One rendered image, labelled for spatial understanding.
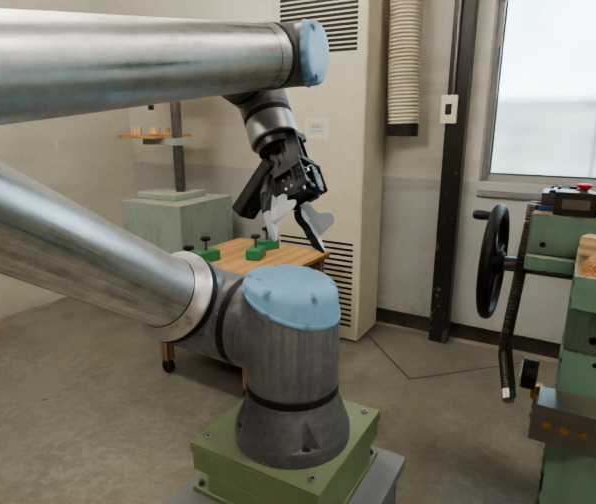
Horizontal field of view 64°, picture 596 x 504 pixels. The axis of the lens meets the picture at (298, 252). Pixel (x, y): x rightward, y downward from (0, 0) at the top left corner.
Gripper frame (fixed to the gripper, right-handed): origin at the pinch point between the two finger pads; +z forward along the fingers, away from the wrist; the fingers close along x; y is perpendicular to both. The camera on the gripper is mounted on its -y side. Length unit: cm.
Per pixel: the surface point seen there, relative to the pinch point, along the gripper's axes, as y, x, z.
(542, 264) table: 30, 46, 11
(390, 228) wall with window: -39, 180, -54
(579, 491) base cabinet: 17, 54, 56
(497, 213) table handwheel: 26, 50, -5
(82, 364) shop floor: -177, 77, -27
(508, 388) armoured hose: 13, 50, 33
